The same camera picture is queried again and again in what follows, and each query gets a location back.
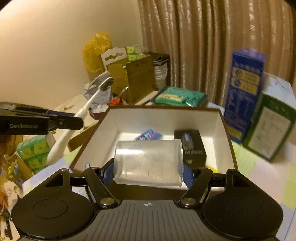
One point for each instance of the black paper bag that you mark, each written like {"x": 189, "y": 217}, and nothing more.
{"x": 161, "y": 63}

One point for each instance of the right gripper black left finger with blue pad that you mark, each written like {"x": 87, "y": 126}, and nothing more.
{"x": 98, "y": 180}

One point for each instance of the green tissue packs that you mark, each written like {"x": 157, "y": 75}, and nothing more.
{"x": 34, "y": 151}

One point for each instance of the green wet wipes pack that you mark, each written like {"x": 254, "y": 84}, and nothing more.
{"x": 179, "y": 97}

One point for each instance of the checkered tablecloth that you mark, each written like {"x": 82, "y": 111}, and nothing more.
{"x": 276, "y": 178}

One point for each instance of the black FLYCO shaver box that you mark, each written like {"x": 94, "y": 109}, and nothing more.
{"x": 194, "y": 153}

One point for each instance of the brown curtain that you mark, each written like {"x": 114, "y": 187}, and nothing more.
{"x": 200, "y": 37}

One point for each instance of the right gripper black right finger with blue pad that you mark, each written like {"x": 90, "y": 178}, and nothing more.
{"x": 197, "y": 182}

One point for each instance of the clear plastic cup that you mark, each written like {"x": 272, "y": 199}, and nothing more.
{"x": 156, "y": 163}

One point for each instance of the yellow snack packet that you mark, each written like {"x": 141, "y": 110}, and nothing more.
{"x": 212, "y": 169}

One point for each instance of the yellow plastic bag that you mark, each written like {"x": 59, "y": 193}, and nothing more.
{"x": 94, "y": 47}

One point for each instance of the open brown cardboard box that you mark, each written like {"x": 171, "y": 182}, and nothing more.
{"x": 133, "y": 80}

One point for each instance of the blue milk carton box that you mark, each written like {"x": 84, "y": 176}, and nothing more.
{"x": 247, "y": 68}

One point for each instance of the white toothbrush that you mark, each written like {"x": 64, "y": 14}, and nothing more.
{"x": 60, "y": 145}

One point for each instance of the white crumpled plastic bag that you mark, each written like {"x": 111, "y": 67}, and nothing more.
{"x": 90, "y": 89}

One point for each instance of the green white carton box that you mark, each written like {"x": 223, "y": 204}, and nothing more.
{"x": 273, "y": 118}

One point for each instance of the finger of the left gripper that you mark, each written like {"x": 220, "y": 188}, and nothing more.
{"x": 65, "y": 122}
{"x": 59, "y": 113}

